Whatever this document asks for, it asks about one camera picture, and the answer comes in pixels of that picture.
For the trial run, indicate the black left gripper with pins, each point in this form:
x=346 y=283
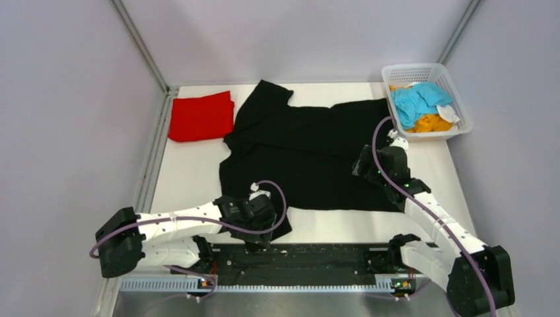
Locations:
x=263 y=240

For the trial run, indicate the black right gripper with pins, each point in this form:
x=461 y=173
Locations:
x=367 y=156

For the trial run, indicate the black t shirt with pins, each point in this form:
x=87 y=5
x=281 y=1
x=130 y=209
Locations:
x=308 y=151

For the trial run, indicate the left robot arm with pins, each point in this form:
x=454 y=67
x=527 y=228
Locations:
x=130 y=240

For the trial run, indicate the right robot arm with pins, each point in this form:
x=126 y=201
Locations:
x=476 y=277

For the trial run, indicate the orange t shirt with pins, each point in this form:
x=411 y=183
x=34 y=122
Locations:
x=430 y=123

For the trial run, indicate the white plastic laundry basket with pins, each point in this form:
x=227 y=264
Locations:
x=402 y=75

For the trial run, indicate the blue t shirt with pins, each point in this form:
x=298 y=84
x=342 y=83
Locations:
x=415 y=101

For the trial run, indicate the white garment in basket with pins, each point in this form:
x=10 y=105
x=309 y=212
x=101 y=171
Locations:
x=448 y=114

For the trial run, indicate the folded red t shirt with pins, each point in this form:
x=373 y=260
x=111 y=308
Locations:
x=201 y=118

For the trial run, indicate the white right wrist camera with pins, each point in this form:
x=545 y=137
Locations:
x=396 y=140

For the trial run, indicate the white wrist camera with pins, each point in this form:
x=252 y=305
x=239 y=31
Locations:
x=396 y=140
x=255 y=192

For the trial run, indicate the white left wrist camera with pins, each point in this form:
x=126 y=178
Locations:
x=255 y=192

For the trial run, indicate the aluminium front rail frame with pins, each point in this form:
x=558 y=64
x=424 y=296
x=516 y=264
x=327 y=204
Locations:
x=183 y=279

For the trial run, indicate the aluminium corner rail right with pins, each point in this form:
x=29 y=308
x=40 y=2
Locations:
x=456 y=35

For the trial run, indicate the aluminium corner rail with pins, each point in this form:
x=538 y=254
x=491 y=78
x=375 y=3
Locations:
x=456 y=35
x=139 y=43

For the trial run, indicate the aluminium corner rail left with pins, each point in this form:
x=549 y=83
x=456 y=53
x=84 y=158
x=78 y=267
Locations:
x=139 y=43

